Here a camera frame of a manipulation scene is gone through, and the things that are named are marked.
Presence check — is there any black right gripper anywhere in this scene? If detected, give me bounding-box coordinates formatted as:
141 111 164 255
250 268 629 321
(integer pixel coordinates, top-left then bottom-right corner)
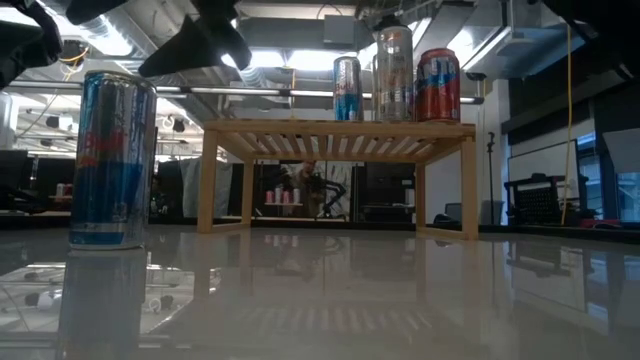
64 0 253 79

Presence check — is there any blue silver Red Bull can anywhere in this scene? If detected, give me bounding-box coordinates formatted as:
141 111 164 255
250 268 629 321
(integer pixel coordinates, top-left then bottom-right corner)
68 69 159 251
333 55 365 122

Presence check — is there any tall silver beverage can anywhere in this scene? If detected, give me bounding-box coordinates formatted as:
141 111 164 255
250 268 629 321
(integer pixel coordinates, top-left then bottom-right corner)
372 24 416 123

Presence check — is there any red and blue Fanta can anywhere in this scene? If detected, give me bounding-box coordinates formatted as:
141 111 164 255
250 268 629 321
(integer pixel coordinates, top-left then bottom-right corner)
415 47 462 124

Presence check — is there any wooden slatted shelf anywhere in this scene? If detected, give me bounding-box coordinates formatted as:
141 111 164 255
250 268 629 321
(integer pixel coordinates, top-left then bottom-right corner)
197 118 479 241

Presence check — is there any black round ceiling fixture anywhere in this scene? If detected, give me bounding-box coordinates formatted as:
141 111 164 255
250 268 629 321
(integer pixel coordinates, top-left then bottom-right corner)
57 38 91 69

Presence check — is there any long ceiling light tube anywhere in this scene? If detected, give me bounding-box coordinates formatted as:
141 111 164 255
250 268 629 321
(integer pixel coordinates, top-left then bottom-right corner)
154 85 485 105

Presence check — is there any grey fabric cover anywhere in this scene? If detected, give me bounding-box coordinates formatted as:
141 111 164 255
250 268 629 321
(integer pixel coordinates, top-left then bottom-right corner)
179 157 234 219

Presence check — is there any person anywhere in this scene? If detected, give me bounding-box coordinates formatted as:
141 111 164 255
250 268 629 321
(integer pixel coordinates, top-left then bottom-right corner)
287 160 329 219

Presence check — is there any black tripod stand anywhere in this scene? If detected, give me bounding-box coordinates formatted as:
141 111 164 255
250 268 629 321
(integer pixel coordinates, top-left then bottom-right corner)
485 130 498 225

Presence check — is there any grey bin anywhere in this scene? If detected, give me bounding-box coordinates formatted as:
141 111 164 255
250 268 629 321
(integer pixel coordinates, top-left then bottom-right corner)
480 199 505 226

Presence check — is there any yellow cable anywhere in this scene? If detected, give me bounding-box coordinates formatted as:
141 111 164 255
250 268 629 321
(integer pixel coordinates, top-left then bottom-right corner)
559 24 574 226

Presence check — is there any black wire cart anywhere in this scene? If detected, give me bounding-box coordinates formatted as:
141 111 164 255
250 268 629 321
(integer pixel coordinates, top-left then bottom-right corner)
503 172 592 227

